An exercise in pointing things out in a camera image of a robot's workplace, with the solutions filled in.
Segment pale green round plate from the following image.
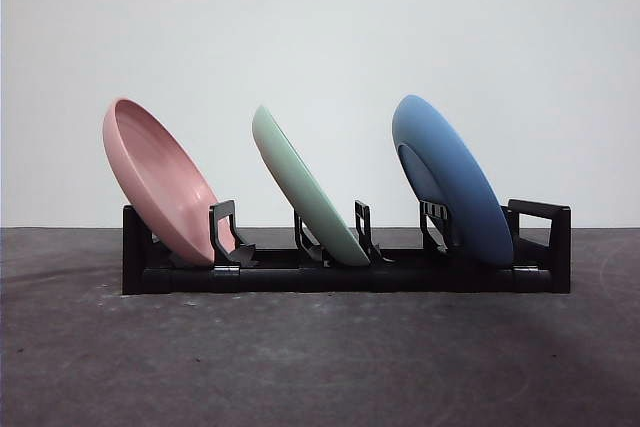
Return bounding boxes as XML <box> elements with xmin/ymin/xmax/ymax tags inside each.
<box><xmin>251</xmin><ymin>104</ymin><xmax>372</xmax><ymax>269</ymax></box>

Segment blue round plate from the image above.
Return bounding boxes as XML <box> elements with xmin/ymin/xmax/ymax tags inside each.
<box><xmin>391</xmin><ymin>93</ymin><xmax>516</xmax><ymax>268</ymax></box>

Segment pink round plate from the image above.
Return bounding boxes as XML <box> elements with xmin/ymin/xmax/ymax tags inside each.
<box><xmin>102</xmin><ymin>96</ymin><xmax>235</xmax><ymax>267</ymax></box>

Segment black plastic dish rack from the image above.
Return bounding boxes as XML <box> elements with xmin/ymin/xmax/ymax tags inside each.
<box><xmin>121</xmin><ymin>199</ymin><xmax>572</xmax><ymax>296</ymax></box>

